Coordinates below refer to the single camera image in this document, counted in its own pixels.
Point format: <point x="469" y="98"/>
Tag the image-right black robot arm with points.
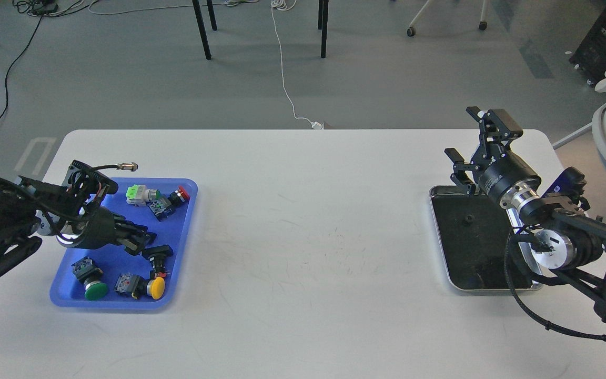
<point x="556" y="243"/>

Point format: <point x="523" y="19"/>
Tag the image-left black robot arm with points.
<point x="72" y="212"/>

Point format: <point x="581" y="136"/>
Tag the green push button switch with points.
<point x="89" y="275"/>

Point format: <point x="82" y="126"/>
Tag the yellow push button switch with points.
<point x="135" y="286"/>

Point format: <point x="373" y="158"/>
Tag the image-left black gripper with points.
<point x="104" y="227"/>

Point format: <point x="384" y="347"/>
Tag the black push button switch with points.
<point x="157" y="257"/>

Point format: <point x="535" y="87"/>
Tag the image-right black gripper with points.
<point x="498" y="173"/>

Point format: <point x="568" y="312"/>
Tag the red push button switch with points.
<point x="163" y="206"/>

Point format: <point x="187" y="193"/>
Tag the light green switch block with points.
<point x="141" y="195"/>

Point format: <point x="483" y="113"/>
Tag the blue plastic tray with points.
<point x="67" y="291"/>

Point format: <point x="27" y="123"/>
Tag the silver metal tray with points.
<point x="473" y="254"/>

